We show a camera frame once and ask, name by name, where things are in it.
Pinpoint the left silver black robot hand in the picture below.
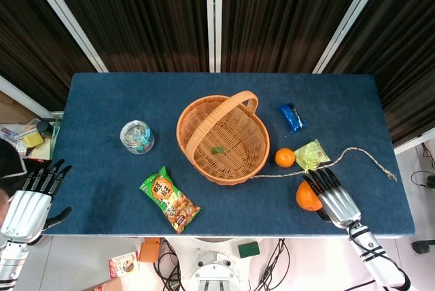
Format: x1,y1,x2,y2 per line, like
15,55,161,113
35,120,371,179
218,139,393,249
0,159,73,245

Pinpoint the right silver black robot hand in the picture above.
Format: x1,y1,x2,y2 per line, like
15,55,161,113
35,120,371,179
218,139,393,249
302,167,362,230

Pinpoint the large orange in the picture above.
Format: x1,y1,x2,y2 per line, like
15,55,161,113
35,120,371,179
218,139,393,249
295,180,323,211

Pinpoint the small orange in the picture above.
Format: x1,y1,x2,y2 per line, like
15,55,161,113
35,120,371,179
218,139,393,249
274,148,296,169

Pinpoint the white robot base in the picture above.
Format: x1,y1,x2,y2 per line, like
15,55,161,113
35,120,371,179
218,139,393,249
185,236,252,291

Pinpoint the yellow green candy packet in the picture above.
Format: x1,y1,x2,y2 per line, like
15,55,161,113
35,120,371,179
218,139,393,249
293,139,332,173

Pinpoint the yellow sponge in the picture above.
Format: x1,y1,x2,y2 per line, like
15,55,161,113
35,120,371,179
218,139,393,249
22,133,45,149

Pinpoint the clear plastic storage bin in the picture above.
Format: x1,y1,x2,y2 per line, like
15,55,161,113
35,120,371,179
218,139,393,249
13,117,62,162

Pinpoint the black chair base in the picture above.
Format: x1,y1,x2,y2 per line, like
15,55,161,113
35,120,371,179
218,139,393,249
411,239,435,254

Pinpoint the blue snack packet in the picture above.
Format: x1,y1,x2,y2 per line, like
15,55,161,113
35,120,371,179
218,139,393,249
277,102,309,133

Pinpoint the green sponge block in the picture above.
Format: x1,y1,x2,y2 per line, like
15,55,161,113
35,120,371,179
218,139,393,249
237,241,261,259

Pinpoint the brown cardboard box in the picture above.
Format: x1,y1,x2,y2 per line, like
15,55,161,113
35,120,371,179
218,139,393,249
86,277,125,291

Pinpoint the red white carton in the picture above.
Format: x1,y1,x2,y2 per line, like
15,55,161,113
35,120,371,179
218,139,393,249
108,251,140,279

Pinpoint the orange box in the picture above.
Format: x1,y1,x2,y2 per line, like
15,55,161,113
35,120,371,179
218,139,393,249
139,237,162,263

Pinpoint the clear jar with clips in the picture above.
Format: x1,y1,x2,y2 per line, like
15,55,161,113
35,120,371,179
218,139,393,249
119,120,155,155

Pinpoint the blue felt table cloth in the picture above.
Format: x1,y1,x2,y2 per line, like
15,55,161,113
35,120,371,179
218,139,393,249
40,72,416,237

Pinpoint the green snack bag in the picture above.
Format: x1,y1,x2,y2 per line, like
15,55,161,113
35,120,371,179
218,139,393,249
139,166,201,235

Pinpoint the brown twine rope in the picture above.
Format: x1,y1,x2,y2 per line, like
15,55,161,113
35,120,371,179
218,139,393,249
249,147,398,182

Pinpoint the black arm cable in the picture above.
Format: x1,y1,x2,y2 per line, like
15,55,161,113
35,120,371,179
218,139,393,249
339,279,377,291

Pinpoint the thin black floor cable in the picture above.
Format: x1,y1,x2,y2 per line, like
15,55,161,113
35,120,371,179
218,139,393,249
410,144,435,190

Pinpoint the black cable bundle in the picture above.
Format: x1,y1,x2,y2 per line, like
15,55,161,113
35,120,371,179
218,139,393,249
256,237,292,291
154,238,186,291

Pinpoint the woven wicker basket with handle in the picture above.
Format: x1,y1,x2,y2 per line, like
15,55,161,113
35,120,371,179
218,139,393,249
175,90,271,186

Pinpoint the white partition frame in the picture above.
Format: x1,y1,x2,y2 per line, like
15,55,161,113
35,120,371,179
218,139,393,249
22,0,109,73
205,0,224,73
311,0,392,74

